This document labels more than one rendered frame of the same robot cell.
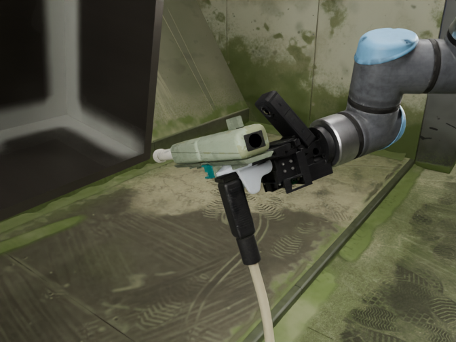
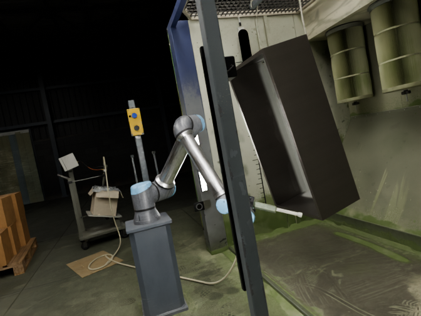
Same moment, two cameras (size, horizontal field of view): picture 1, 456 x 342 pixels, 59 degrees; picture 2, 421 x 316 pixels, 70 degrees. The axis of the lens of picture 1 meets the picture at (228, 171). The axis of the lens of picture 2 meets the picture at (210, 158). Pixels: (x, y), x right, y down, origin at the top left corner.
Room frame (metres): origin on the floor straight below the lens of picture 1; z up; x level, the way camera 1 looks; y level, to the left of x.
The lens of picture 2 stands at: (1.68, -1.78, 1.14)
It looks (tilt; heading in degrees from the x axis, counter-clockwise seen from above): 4 degrees down; 127
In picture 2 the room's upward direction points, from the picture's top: 10 degrees counter-clockwise
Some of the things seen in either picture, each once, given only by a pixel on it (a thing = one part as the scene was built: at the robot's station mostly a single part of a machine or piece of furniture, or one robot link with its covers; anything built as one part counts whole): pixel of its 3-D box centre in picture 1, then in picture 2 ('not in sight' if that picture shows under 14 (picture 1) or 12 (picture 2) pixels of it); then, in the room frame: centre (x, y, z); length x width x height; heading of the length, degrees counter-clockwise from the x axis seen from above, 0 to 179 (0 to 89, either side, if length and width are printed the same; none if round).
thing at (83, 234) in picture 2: not in sight; (91, 196); (-2.18, 0.49, 0.64); 0.73 x 0.50 x 1.27; 64
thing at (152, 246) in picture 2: not in sight; (155, 263); (-0.01, -0.41, 0.32); 0.31 x 0.31 x 0.64; 53
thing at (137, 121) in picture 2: not in sight; (135, 121); (-0.61, 0.16, 1.42); 0.12 x 0.06 x 0.26; 53
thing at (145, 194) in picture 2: not in sight; (143, 194); (-0.01, -0.40, 0.83); 0.17 x 0.15 x 0.18; 88
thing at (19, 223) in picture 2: not in sight; (14, 232); (-3.16, -0.20, 0.33); 0.38 x 0.29 x 0.36; 150
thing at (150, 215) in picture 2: not in sight; (146, 214); (-0.01, -0.41, 0.69); 0.19 x 0.19 x 0.10
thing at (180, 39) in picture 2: not in sight; (197, 140); (-0.21, 0.56, 1.14); 0.18 x 0.18 x 2.29; 53
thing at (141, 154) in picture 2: not in sight; (146, 182); (-0.66, 0.20, 0.82); 0.06 x 0.06 x 1.64; 53
